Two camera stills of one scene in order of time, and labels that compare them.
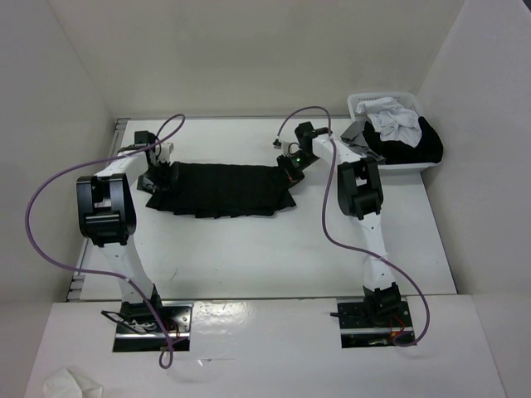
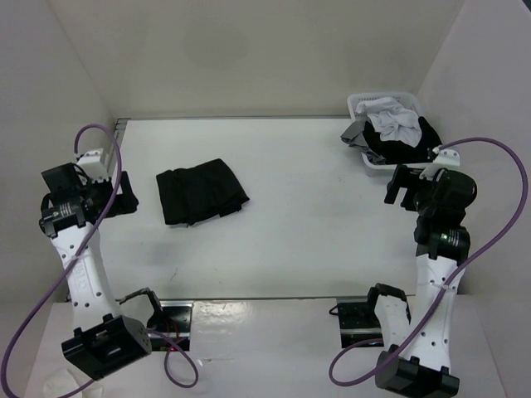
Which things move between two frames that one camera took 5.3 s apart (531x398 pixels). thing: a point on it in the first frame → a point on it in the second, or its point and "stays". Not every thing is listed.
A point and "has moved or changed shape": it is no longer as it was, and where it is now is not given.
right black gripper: x=292 y=177 → x=406 y=178
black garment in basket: x=428 y=149 stays
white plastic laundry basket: x=411 y=100 stays
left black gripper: x=166 y=182 → x=122 y=203
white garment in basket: x=395 y=122 stays
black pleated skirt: x=212 y=191 has moved or changed shape
